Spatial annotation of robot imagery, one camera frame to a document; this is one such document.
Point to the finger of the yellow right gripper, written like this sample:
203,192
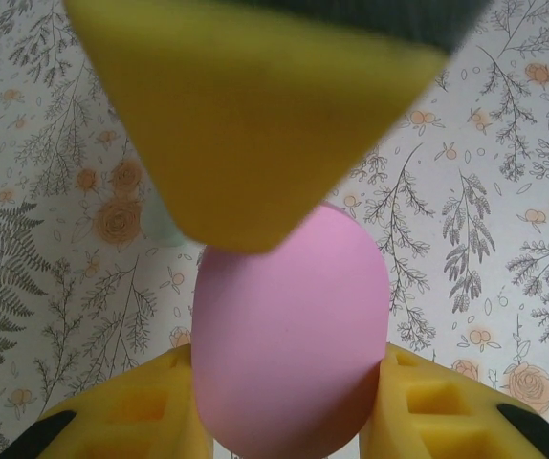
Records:
255,119

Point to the mint green earbud charging case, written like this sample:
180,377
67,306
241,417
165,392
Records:
160,229

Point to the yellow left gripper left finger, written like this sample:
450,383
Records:
112,430

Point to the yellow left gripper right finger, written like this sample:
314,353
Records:
389,440

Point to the pink earbud charging case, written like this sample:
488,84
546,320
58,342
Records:
289,334

